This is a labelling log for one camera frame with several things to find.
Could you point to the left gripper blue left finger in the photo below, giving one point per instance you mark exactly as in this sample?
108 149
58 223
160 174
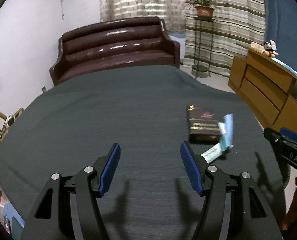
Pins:
50 216

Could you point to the blue curtain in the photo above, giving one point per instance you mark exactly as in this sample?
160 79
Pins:
281 27

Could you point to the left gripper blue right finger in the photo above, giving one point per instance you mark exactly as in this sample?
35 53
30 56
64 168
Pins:
250 214

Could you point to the striped beige curtain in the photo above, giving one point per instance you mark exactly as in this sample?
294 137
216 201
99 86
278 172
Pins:
235 22

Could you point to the potted green plant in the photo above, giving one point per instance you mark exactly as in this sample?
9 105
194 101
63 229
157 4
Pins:
204 8

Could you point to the small cardboard box on sideboard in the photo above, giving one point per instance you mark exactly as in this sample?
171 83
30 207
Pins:
257 47

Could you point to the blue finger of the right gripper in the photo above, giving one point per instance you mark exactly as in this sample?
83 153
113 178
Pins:
275 138
289 134

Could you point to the wooden sideboard cabinet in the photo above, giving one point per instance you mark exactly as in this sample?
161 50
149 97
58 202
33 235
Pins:
268 86

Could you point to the Mickey Mouse plush toy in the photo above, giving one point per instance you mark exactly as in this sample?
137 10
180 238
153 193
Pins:
269 49

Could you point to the white green small tube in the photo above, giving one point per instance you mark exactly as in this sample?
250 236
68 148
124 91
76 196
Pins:
212 154

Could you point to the black metal plant stand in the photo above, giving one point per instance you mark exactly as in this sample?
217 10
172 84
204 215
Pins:
201 66

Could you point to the dark brown leather sofa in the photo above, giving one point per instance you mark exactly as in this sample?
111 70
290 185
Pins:
128 42

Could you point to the blue stool under table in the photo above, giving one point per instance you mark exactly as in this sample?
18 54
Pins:
12 221

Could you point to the patterned sheer curtain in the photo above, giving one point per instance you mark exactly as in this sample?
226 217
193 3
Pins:
173 12

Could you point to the light blue toothpaste box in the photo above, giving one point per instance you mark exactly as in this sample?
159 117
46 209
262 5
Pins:
226 141

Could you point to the white blue toothpaste tube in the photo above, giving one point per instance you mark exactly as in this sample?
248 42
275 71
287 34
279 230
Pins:
222 128

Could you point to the dark grey tablecloth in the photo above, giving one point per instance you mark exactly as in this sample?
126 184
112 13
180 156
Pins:
144 110

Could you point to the dark cigarette carton box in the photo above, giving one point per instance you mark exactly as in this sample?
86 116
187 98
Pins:
203 125

